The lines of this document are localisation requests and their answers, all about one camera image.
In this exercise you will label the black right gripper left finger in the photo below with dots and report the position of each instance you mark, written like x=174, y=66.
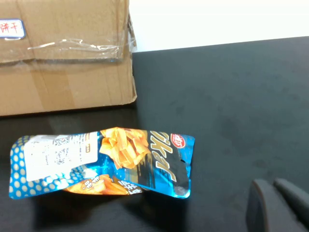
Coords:
x=260, y=207

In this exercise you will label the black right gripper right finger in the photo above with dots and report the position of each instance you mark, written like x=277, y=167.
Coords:
x=295, y=198

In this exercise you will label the blue orange snack bag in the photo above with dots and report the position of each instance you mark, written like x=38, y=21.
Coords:
x=144, y=157

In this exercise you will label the cardboard box with clear tape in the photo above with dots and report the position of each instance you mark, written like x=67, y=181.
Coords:
x=72, y=84

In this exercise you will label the white blue-bordered label sticker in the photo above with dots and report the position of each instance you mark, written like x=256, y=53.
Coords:
x=12, y=29

